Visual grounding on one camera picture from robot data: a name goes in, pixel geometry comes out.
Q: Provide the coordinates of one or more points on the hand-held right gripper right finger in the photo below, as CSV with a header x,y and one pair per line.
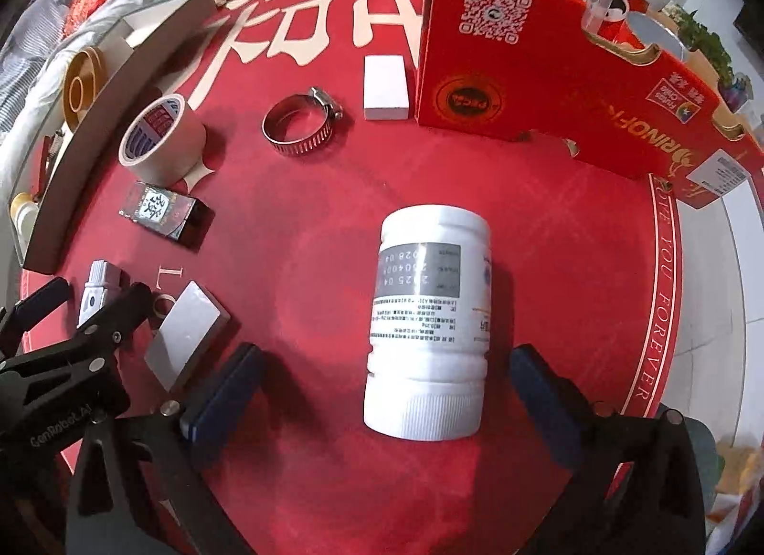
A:
x,y
546,406

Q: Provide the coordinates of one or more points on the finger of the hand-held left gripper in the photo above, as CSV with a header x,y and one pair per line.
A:
x,y
113,316
42,301

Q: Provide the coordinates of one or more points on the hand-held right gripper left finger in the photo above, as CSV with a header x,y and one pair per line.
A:
x,y
224,397

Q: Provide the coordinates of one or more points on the white plug adapter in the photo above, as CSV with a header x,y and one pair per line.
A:
x,y
98,286

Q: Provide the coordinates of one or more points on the grey square block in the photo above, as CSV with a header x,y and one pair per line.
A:
x,y
188,334

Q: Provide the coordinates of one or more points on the dark patterned lighter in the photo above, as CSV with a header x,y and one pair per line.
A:
x,y
161,212

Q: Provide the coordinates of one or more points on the white bottle grey label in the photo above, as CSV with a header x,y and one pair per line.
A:
x,y
427,316

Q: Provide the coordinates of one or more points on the grey shallow box tray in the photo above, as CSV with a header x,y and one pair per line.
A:
x,y
119,131

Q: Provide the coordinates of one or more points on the masking tape roll striped core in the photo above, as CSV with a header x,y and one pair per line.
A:
x,y
179,143

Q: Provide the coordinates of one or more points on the white rectangular block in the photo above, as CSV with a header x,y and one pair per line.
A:
x,y
385,84

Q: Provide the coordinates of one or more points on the red round table mat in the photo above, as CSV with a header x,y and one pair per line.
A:
x,y
567,292

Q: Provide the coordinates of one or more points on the yellow green carton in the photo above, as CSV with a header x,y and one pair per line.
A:
x,y
734,483

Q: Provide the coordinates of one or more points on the striped grey blanket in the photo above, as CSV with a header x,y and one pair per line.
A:
x,y
24,36

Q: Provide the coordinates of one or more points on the red cardboard box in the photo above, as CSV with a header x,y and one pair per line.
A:
x,y
537,66

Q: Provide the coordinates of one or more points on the metal can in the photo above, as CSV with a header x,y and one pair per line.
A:
x,y
656,33

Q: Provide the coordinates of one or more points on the green potted plant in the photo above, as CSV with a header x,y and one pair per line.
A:
x,y
713,54

